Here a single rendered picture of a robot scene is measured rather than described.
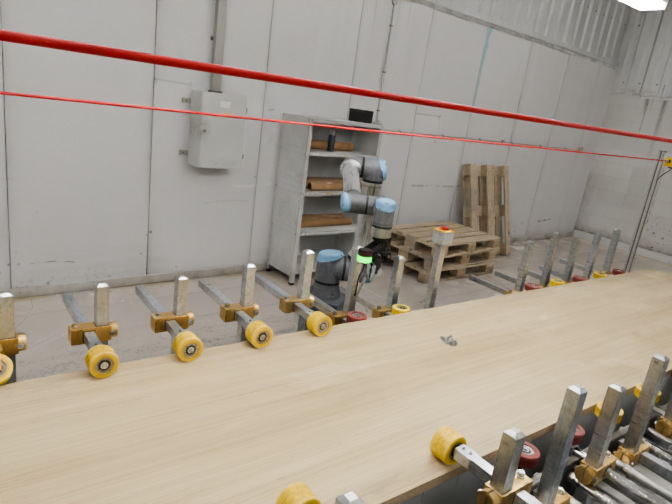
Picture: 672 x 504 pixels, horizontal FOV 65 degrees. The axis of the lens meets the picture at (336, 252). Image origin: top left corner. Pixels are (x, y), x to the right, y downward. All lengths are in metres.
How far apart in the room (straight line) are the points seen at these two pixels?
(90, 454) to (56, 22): 3.39
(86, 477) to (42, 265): 3.34
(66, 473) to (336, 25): 4.68
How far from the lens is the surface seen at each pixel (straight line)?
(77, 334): 1.78
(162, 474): 1.31
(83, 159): 4.41
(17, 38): 0.47
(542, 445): 1.95
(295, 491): 1.16
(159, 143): 4.57
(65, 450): 1.40
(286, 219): 4.98
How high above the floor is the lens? 1.73
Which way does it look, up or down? 16 degrees down
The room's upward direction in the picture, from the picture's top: 8 degrees clockwise
